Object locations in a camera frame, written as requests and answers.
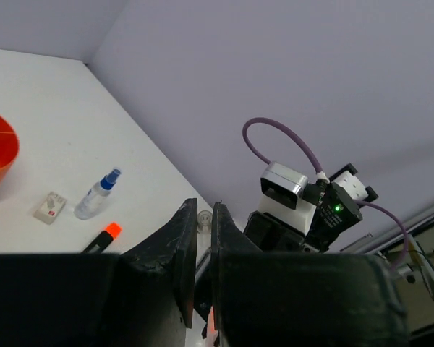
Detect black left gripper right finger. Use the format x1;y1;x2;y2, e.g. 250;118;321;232
210;203;409;346

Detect orange highlighter with black body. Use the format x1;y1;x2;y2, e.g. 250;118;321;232
82;222;122;254

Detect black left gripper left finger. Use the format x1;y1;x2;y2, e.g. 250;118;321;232
0;198;197;346

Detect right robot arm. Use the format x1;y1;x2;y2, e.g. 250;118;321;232
244;162;378;253

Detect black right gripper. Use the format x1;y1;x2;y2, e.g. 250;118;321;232
243;212;329;253

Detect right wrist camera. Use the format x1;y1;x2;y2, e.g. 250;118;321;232
257;161;319;238

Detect grey ceiling camera mount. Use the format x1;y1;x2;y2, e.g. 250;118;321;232
396;263;422;284

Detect blue cap glue bottle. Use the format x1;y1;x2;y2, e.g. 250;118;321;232
74;168;122;220

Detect small white eraser block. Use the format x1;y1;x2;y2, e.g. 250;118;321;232
33;192;67;225

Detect thin orange pen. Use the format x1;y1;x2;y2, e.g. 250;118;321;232
203;307;221;347

